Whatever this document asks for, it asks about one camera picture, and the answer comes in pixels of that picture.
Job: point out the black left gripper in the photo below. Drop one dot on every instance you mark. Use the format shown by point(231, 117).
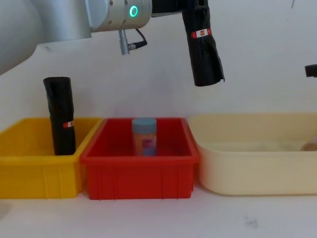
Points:
point(167, 7)

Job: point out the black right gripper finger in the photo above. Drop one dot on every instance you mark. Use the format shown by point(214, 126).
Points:
point(311, 70)

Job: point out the black bag roll red label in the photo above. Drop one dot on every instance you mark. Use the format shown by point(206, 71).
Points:
point(204, 57)
point(62, 116)

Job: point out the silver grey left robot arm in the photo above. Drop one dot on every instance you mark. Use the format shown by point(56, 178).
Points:
point(74, 17)

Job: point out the small brown object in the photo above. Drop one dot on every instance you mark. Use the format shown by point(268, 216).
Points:
point(309, 147)

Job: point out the cream plastic tub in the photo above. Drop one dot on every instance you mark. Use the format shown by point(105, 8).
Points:
point(255, 171)

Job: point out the bottle with blue cap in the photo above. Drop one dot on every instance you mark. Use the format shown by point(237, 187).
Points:
point(144, 138)

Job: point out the red plastic bin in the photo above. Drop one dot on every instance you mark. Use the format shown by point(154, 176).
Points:
point(138, 176)

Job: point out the yellow plastic bin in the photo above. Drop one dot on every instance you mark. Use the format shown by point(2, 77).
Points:
point(29, 173)

